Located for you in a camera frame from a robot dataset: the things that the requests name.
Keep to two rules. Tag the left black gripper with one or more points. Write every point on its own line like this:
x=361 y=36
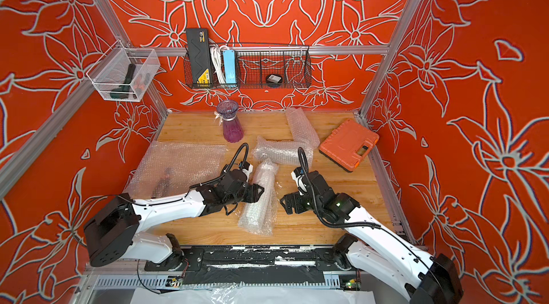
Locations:
x=254 y=193

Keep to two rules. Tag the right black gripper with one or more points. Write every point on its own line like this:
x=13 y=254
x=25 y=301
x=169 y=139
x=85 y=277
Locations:
x=296 y=197

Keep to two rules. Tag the bubble clear vase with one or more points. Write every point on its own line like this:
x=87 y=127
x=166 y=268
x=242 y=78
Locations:
x=258 y=218

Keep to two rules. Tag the purple blue glass vase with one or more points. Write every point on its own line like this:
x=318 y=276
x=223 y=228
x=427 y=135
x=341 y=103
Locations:
x=226 y=113

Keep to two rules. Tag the bubble wrap sheet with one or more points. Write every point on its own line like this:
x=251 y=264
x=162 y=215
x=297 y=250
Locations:
x=191 y=163

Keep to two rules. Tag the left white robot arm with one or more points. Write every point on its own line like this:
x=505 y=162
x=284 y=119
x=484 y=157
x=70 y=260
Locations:
x=120 y=230

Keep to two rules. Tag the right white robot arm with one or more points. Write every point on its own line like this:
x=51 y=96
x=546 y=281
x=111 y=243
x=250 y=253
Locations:
x=371 y=247

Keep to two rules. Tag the bubble wrapped bundle middle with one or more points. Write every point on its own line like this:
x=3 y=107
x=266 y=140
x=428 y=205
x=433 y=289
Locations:
x=281 y=152

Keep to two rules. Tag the bubble wrapped bundle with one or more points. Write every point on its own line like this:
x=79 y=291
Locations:
x=281 y=152
x=301 y=128

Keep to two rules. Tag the bubble wrapped bundle rear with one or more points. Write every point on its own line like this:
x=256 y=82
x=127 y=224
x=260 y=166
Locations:
x=301 y=128

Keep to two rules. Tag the orange plastic tool case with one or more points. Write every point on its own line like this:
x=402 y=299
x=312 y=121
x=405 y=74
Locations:
x=349 y=144

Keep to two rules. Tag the orange black pliers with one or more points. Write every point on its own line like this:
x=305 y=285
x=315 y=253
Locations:
x=163 y=186

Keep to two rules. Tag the small black round device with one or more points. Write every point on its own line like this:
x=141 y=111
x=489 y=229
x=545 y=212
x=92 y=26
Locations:
x=274 y=80

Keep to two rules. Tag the light blue box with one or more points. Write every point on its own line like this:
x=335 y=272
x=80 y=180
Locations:
x=230 y=67

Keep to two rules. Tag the black box with yellow label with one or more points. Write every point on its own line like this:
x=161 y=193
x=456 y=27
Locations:
x=198 y=47

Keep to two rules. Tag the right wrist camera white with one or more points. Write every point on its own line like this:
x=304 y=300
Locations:
x=298 y=175

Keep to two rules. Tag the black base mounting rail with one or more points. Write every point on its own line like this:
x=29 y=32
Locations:
x=263 y=265

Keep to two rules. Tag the black wire wall basket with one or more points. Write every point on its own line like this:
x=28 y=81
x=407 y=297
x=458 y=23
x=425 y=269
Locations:
x=255 y=61

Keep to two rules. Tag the dark green handled tool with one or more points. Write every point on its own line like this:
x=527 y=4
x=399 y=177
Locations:
x=123 y=90

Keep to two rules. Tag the clear acrylic wall bin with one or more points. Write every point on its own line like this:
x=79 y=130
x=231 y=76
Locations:
x=109 y=70

